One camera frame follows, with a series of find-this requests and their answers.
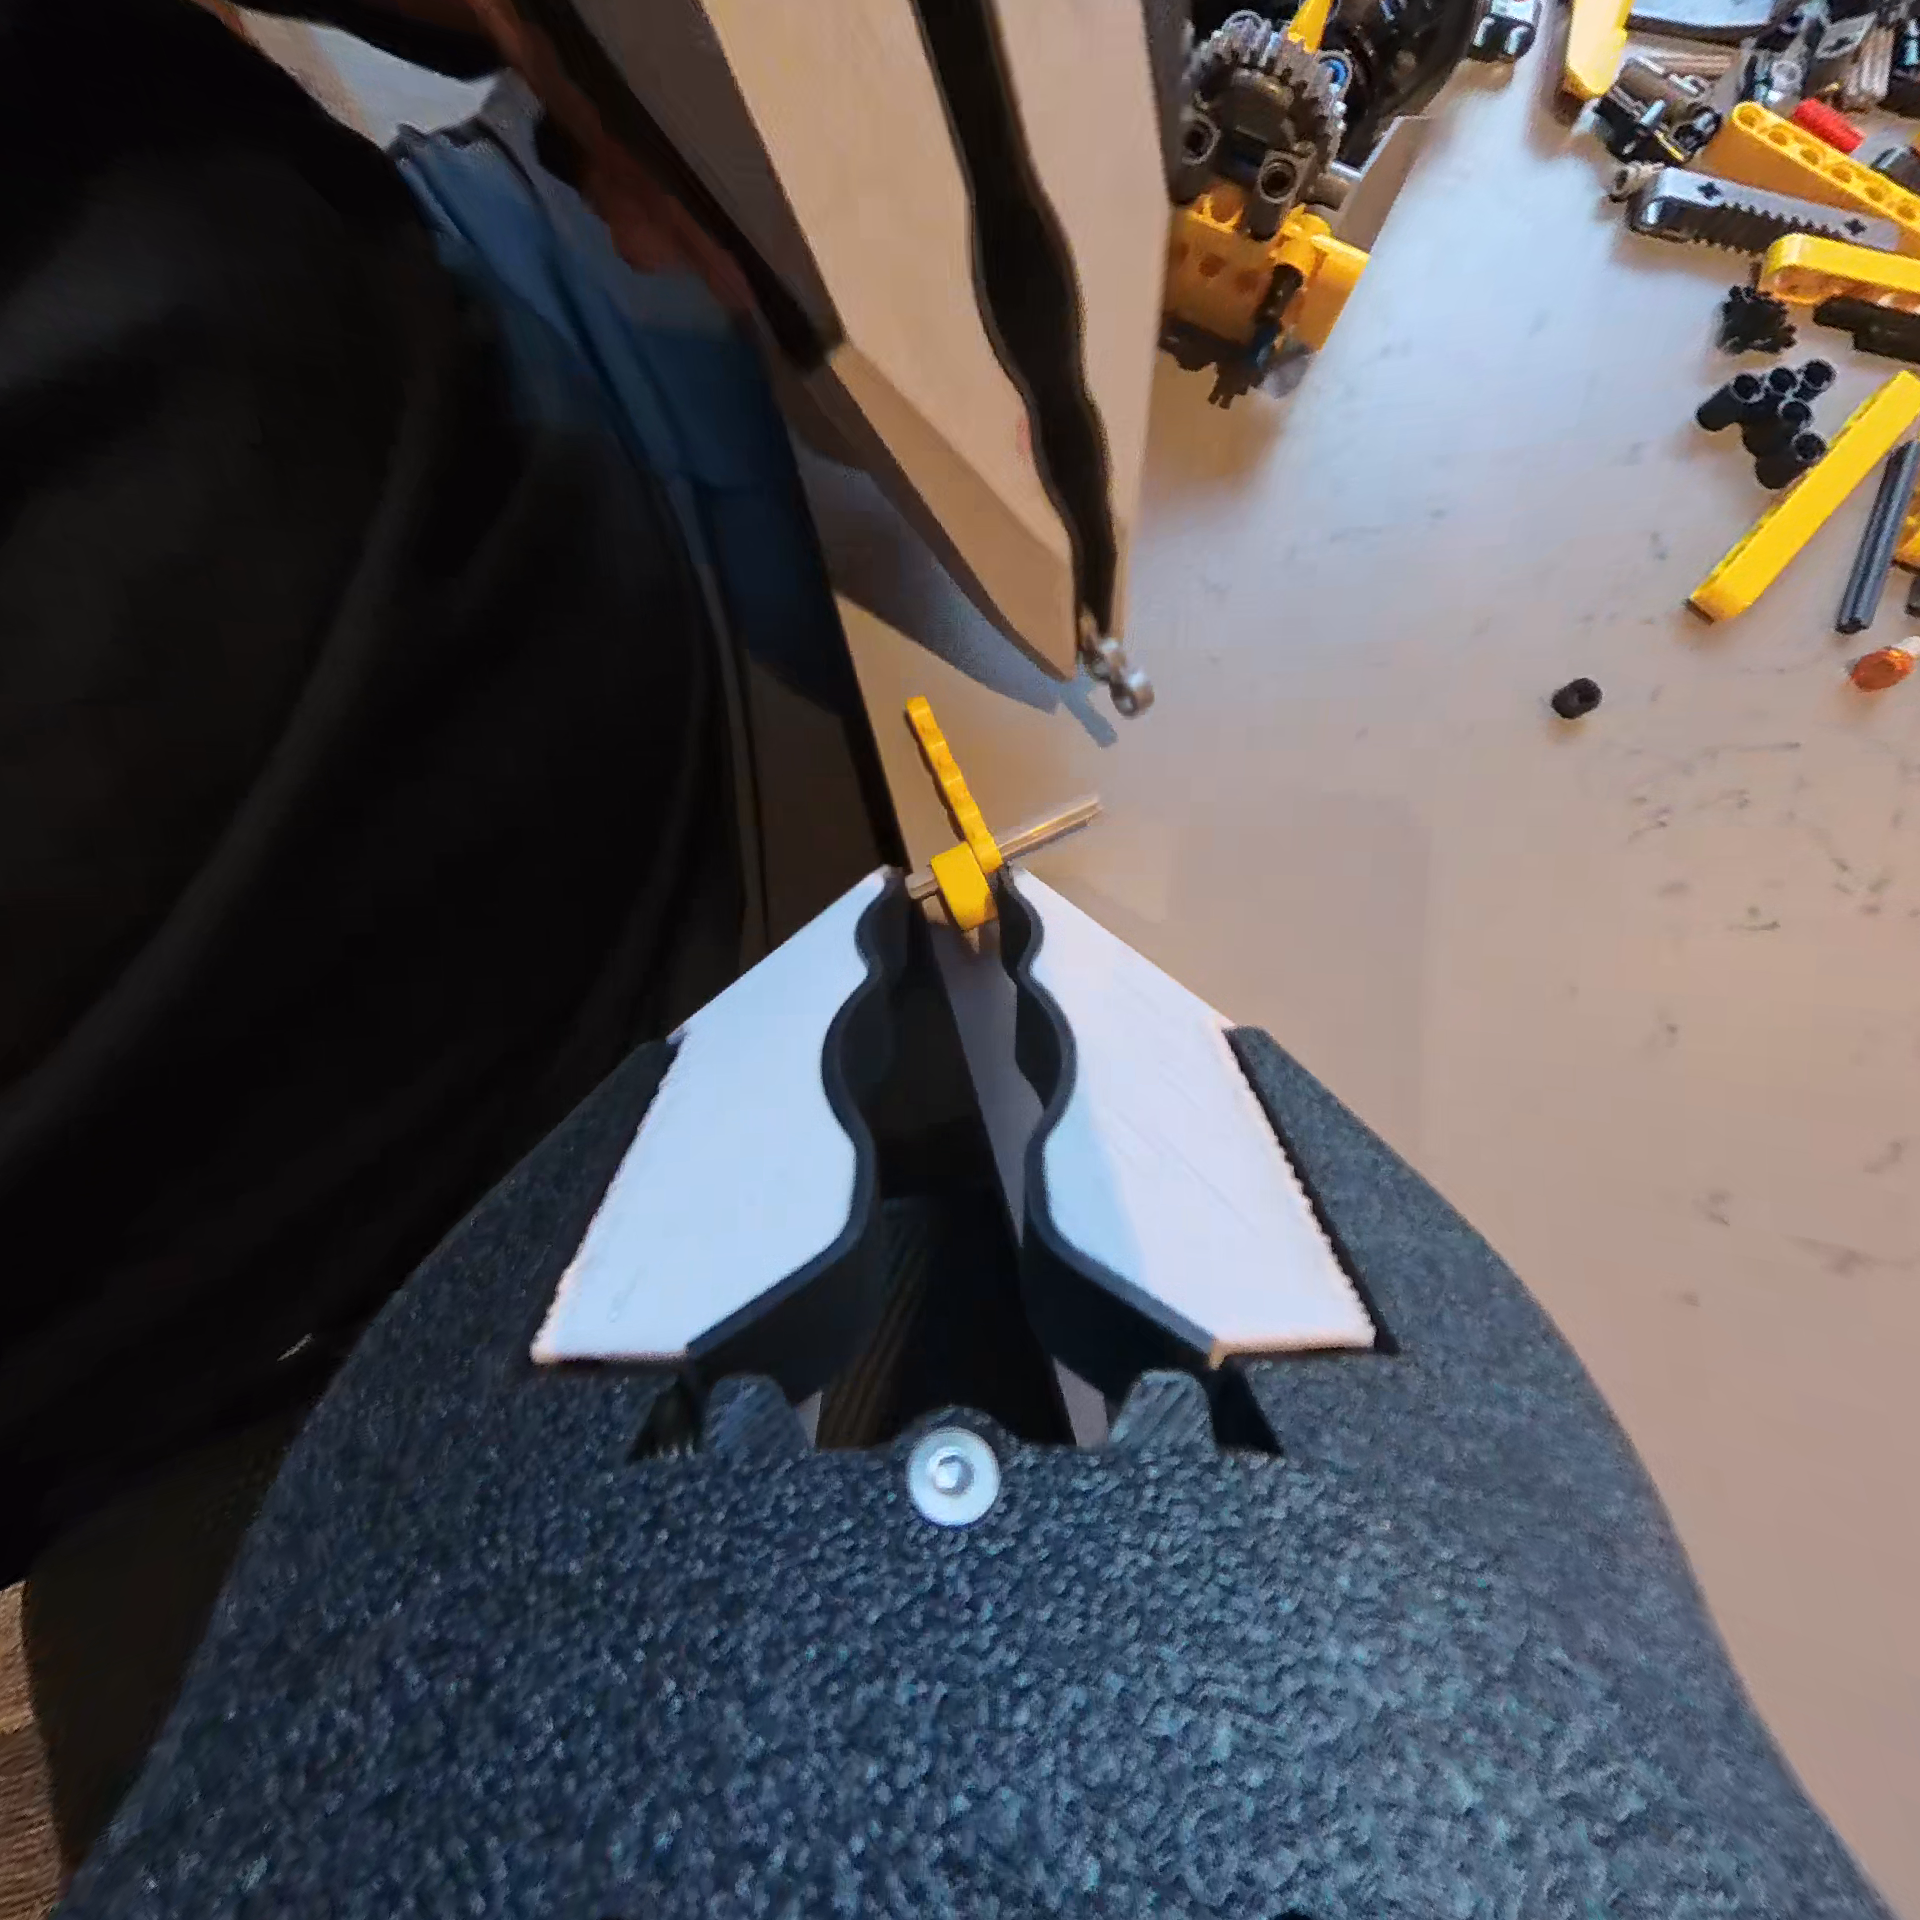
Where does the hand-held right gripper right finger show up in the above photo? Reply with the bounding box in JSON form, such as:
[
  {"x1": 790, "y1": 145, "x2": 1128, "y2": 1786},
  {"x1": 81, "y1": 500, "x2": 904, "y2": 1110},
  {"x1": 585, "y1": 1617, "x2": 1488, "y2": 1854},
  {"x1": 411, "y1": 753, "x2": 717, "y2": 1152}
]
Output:
[{"x1": 996, "y1": 870, "x2": 1376, "y2": 1369}]

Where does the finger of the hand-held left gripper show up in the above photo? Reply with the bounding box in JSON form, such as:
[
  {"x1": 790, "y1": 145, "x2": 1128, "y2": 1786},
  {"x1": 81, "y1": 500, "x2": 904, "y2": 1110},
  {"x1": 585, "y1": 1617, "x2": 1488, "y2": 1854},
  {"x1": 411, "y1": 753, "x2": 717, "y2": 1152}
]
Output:
[
  {"x1": 702, "y1": 0, "x2": 1096, "y2": 683},
  {"x1": 957, "y1": 0, "x2": 1173, "y2": 635}
]

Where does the pile of loose toy pieces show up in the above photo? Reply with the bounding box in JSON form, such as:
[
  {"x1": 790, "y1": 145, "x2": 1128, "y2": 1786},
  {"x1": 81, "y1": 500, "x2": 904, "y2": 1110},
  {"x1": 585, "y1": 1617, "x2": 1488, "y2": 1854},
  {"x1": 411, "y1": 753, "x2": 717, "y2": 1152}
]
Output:
[{"x1": 1470, "y1": 0, "x2": 1920, "y2": 696}]

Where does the toy wheel gear subassembly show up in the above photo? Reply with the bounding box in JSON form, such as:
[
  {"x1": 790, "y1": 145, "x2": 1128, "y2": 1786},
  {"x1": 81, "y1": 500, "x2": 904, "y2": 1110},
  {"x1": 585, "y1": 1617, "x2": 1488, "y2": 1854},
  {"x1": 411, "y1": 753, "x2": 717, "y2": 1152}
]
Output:
[{"x1": 1158, "y1": 0, "x2": 1444, "y2": 409}]

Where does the grey toy axle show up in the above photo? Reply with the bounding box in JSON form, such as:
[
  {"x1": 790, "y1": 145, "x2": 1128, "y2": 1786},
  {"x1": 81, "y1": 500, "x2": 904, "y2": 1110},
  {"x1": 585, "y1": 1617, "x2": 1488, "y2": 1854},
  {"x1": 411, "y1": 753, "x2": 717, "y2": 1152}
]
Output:
[{"x1": 905, "y1": 795, "x2": 1105, "y2": 905}]

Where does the yellow curved toy panel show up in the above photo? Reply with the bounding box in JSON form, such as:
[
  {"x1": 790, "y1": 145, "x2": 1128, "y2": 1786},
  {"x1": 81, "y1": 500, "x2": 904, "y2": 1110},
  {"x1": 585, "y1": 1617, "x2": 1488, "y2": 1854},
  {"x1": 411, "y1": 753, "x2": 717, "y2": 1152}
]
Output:
[{"x1": 1556, "y1": 0, "x2": 1636, "y2": 104}]

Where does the yellow thin toy beam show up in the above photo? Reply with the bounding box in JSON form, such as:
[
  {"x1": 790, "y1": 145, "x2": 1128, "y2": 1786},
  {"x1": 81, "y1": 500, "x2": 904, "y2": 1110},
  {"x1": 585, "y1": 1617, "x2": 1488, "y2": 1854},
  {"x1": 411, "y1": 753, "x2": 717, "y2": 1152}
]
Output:
[{"x1": 904, "y1": 696, "x2": 996, "y2": 859}]

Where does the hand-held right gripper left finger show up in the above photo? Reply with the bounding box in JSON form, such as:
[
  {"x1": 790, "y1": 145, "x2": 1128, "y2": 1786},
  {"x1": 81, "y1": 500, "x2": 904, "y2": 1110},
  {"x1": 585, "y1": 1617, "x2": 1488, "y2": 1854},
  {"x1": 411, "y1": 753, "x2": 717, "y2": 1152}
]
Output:
[{"x1": 533, "y1": 867, "x2": 917, "y2": 1368}]

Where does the grey desk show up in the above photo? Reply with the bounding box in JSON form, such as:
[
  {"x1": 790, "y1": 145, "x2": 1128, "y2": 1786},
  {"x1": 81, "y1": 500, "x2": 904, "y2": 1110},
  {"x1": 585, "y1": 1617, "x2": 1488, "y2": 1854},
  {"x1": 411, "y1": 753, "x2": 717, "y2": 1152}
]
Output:
[{"x1": 829, "y1": 0, "x2": 1920, "y2": 1907}]

